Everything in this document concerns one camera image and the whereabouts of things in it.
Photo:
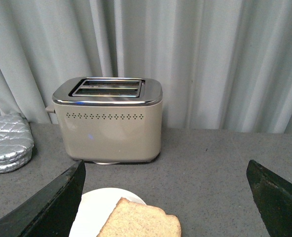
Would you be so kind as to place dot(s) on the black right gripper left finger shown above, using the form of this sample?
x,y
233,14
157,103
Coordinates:
x,y
51,211

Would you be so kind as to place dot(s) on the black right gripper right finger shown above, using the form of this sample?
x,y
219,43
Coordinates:
x,y
272,195

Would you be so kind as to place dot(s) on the beige two-slot toaster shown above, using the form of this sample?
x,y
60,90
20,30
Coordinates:
x,y
110,120

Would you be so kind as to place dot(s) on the lower silver quilted oven mitt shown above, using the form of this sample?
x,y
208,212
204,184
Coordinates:
x,y
6,168

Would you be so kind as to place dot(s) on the light grey curtain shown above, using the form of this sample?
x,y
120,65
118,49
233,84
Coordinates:
x,y
223,64

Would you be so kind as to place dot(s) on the white round plate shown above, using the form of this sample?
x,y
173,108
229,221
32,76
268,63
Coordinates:
x,y
95,208

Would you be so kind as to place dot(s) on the silver quilted oven mitt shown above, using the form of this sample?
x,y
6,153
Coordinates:
x,y
15,138
6,168

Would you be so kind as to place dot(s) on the slice of brown bread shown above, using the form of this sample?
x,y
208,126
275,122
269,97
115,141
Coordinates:
x,y
131,219

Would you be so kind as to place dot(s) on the upper silver quilted oven mitt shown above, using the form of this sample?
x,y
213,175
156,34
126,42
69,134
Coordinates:
x,y
15,138

